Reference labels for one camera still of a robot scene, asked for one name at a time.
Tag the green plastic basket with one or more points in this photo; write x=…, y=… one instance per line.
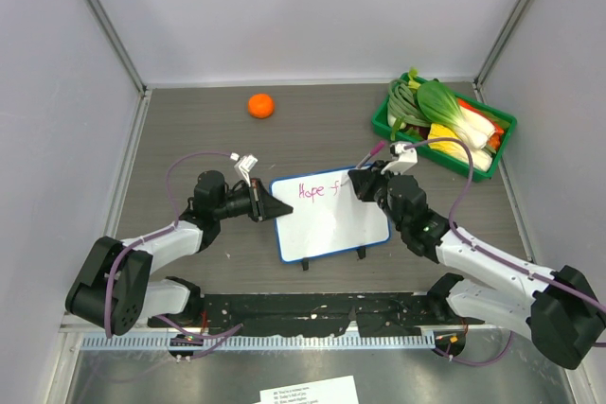
x=381, y=127

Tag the green bok choy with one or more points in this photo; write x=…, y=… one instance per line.
x=439, y=104

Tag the white printed paper sheet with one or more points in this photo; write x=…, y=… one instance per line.
x=327, y=391

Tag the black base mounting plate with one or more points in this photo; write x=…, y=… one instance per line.
x=376, y=314

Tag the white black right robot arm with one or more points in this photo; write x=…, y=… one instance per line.
x=557, y=311

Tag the slotted cable duct rail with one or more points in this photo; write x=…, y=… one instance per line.
x=351, y=340

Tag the yellow white napa cabbage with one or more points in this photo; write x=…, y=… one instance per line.
x=481, y=159

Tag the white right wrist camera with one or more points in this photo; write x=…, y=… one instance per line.
x=404, y=157

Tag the green long beans bundle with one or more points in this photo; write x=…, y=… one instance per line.
x=403, y=113

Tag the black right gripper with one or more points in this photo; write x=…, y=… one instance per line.
x=364, y=180

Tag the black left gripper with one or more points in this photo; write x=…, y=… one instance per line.
x=264, y=206

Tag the blue framed whiteboard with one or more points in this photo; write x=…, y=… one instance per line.
x=327, y=217

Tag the orange tangerine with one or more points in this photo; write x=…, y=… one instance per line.
x=261, y=106

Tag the white magenta marker pen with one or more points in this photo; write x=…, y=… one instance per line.
x=372, y=153

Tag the red orange pepper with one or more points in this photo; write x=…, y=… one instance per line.
x=489, y=124

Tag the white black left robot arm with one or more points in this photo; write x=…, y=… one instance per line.
x=113, y=289

